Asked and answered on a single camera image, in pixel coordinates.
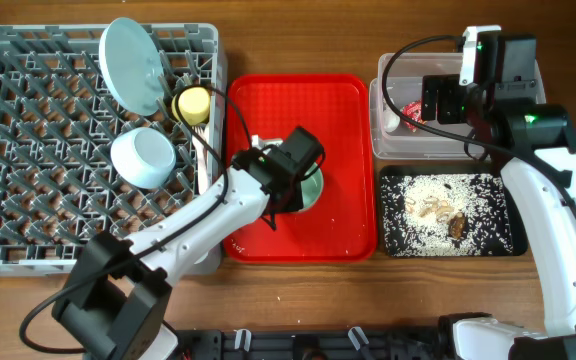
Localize white plastic fork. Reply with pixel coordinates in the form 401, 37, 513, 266
192, 124, 209, 195

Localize red plastic tray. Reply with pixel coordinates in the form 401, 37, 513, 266
224, 74, 377, 264

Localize rice and food scraps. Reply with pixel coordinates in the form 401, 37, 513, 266
380, 172, 514, 257

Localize grey dishwasher rack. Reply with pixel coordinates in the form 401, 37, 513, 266
0, 24, 198, 277

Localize red snack wrapper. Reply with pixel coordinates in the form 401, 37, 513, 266
401, 100, 426, 132

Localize white napkin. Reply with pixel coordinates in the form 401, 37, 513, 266
382, 102, 400, 133

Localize light blue small bowl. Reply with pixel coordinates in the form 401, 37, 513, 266
110, 127, 176, 189

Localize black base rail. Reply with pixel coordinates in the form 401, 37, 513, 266
170, 326, 451, 360

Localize clear plastic bin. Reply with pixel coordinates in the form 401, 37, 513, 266
369, 52, 550, 161

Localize yellow plastic cup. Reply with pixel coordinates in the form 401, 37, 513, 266
171, 87, 211, 126

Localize black waste tray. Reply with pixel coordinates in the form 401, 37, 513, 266
376, 163, 529, 258

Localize white plastic spoon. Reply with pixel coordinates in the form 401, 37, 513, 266
203, 123, 212, 148

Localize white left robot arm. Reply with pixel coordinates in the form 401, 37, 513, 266
52, 128, 324, 359

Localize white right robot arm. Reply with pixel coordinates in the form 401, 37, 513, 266
422, 25, 576, 359

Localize light blue plate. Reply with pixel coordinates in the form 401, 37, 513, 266
99, 17, 164, 116

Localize green bowl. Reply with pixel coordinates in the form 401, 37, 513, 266
298, 169, 324, 212

